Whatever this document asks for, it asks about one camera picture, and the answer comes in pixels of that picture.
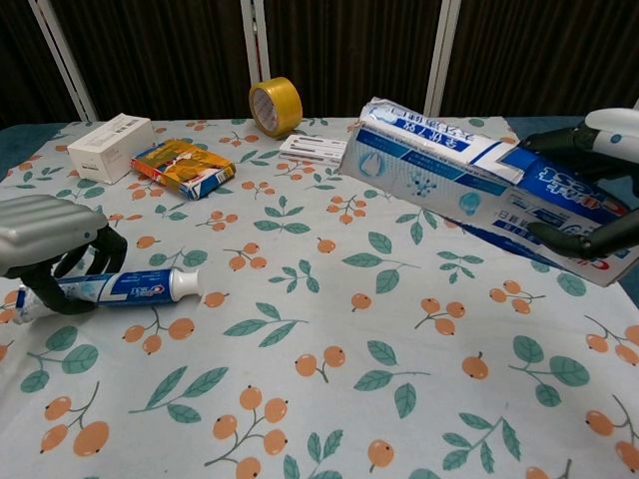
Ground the blue silver toothpaste box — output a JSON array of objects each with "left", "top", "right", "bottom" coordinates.
[{"left": 338, "top": 96, "right": 639, "bottom": 288}]

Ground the long flat white box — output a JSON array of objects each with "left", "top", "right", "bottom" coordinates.
[{"left": 278, "top": 133, "right": 349, "bottom": 169}]

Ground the yellow packing tape roll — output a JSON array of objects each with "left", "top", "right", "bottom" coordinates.
[{"left": 248, "top": 76, "right": 305, "bottom": 137}]

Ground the blue white toothpaste tube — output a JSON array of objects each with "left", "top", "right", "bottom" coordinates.
[{"left": 14, "top": 267, "right": 202, "bottom": 325}]

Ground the dark partition panel white frame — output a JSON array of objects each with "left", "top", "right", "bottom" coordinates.
[
  {"left": 423, "top": 0, "right": 639, "bottom": 121},
  {"left": 0, "top": 0, "right": 96, "bottom": 131},
  {"left": 29, "top": 0, "right": 271, "bottom": 124},
  {"left": 239, "top": 0, "right": 463, "bottom": 121}
]

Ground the orange yellow foil packet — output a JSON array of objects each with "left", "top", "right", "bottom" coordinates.
[{"left": 130, "top": 139, "right": 237, "bottom": 202}]

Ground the floral print tablecloth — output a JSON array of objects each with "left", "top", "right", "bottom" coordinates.
[{"left": 0, "top": 115, "right": 639, "bottom": 479}]

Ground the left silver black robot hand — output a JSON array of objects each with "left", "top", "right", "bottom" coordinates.
[{"left": 0, "top": 194, "right": 129, "bottom": 315}]

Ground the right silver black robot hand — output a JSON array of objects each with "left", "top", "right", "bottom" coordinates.
[{"left": 521, "top": 107, "right": 639, "bottom": 260}]

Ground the white cardboard box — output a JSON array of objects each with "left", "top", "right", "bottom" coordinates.
[{"left": 67, "top": 113, "right": 156, "bottom": 185}]

